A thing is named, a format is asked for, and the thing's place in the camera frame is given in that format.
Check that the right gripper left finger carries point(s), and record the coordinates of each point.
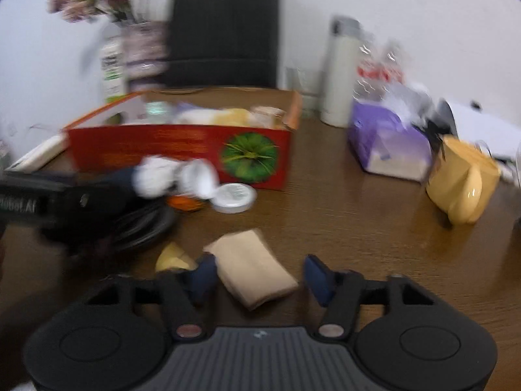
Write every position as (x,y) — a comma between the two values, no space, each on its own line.
(182,290)

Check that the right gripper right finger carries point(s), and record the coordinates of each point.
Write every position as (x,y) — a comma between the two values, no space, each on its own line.
(339,293)

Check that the beige cloth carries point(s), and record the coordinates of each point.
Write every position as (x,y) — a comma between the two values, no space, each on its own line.
(249,270)

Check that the white round lid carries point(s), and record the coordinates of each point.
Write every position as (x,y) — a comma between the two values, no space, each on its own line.
(233,198)

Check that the orange small object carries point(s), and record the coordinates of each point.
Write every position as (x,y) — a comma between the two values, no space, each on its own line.
(185,204)

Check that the yellow sponge piece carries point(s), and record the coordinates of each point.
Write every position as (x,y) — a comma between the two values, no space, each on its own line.
(173,257)

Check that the white power strip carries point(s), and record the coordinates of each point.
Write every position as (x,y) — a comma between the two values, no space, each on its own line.
(41,155)

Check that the clear plastic wrap ball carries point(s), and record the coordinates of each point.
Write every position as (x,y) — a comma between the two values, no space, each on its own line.
(158,112)

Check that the red cardboard tray box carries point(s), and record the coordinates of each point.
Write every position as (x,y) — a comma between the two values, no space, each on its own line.
(117,135)

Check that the purple tissue pack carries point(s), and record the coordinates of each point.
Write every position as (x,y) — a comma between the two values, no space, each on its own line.
(385,146)

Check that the yellow bear mug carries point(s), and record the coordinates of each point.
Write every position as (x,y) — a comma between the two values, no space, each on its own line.
(462,181)

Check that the white green milk carton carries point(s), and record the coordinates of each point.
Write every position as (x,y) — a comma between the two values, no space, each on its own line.
(113,69)

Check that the yellow fluffy sponge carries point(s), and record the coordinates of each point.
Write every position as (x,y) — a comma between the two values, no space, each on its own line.
(219,117)

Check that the purple ceramic vase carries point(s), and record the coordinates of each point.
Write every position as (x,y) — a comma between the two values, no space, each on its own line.
(145,55)

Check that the small beige wrapped box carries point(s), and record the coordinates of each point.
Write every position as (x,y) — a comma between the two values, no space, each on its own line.
(268,117)

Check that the black paper bag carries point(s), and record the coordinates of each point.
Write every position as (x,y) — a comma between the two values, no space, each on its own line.
(231,43)

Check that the plastic water bottle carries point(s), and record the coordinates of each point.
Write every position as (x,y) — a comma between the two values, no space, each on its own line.
(377,69)

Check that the white thermos bottle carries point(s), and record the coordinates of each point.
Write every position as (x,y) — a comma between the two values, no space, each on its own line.
(340,71)

